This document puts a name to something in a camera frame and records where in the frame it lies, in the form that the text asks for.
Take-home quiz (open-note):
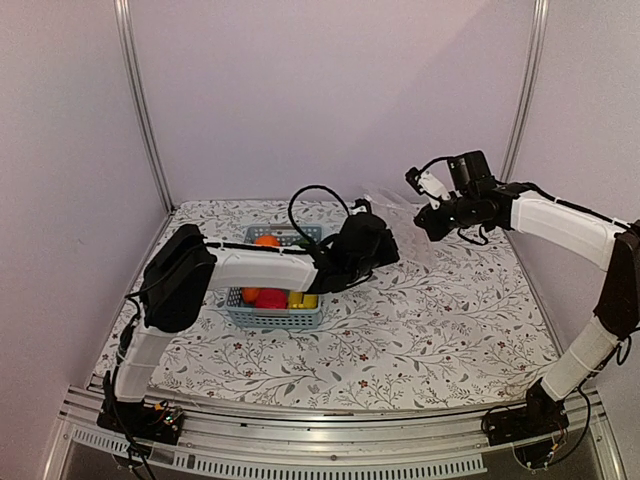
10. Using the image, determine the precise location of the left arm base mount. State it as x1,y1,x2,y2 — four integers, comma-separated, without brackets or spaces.
96,369,184,445

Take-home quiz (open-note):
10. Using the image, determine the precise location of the blue plastic basket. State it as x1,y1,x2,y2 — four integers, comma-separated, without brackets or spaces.
224,224,321,330

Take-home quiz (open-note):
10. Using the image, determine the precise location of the right aluminium frame post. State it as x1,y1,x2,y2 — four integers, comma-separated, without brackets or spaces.
500,0,550,182

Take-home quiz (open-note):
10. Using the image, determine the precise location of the left aluminium frame post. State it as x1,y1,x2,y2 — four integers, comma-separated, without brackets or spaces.
113,0,176,214

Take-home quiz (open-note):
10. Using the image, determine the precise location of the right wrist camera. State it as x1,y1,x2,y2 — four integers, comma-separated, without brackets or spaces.
405,167,454,211

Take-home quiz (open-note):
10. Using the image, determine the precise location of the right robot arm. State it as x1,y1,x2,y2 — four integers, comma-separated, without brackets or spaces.
410,175,639,436

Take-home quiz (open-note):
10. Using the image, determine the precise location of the green orange toy mango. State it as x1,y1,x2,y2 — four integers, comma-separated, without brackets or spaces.
241,287,261,305

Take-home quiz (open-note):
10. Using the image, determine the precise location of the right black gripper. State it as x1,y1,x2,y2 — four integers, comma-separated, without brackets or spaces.
414,191,478,241

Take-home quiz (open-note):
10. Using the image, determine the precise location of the yellow toy banana bunch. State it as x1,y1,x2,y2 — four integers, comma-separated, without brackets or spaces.
288,291,319,310

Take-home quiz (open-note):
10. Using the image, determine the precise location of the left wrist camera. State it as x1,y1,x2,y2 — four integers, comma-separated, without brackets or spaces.
351,198,372,214

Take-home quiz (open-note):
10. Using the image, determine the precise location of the clear zip top bag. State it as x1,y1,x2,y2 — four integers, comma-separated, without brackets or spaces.
362,183,436,271

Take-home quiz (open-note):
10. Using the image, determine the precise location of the floral tablecloth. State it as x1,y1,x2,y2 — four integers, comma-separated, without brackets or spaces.
97,199,569,412

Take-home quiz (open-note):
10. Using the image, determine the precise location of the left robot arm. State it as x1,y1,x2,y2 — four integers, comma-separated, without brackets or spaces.
105,212,399,434

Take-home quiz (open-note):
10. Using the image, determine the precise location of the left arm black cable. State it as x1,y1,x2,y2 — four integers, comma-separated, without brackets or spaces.
287,184,354,261

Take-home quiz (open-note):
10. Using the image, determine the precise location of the red toy apple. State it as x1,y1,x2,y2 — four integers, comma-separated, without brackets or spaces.
254,288,288,310

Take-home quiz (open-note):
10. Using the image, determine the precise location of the orange toy fruit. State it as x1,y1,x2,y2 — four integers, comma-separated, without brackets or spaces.
255,235,281,247

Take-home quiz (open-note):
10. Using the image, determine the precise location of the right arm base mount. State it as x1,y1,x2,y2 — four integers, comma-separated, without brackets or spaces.
481,380,569,446

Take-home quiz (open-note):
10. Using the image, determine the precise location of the aluminium frame post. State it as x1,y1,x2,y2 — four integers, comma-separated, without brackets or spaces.
500,0,550,182
113,0,176,214

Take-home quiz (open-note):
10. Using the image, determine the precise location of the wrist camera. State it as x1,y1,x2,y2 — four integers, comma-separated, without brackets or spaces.
405,167,454,211
351,198,372,214

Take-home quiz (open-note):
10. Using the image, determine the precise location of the aluminium front rail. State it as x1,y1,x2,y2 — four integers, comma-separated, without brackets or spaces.
43,385,630,479

